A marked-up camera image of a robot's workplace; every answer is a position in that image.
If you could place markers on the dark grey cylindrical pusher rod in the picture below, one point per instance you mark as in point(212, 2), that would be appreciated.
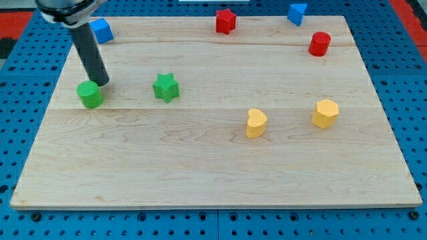
point(86, 46)

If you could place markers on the green star block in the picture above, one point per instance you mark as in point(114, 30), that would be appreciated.
point(166, 87)

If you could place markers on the red star block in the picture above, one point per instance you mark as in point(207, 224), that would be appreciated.
point(225, 21)

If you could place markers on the blue cube block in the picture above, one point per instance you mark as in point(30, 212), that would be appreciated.
point(101, 30)

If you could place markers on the green cylinder block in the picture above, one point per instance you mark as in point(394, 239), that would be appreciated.
point(89, 94)

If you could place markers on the yellow heart block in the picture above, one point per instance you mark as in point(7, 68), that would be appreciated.
point(256, 123)

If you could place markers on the light wooden board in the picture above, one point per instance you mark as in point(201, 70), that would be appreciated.
point(137, 152)

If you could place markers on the blue triangle block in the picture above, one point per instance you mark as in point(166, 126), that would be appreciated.
point(296, 13)

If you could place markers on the red cylinder block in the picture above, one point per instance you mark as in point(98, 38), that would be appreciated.
point(319, 44)

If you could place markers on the yellow hexagon block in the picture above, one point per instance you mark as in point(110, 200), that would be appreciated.
point(325, 113)

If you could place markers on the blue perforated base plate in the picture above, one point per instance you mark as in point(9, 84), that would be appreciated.
point(392, 42)

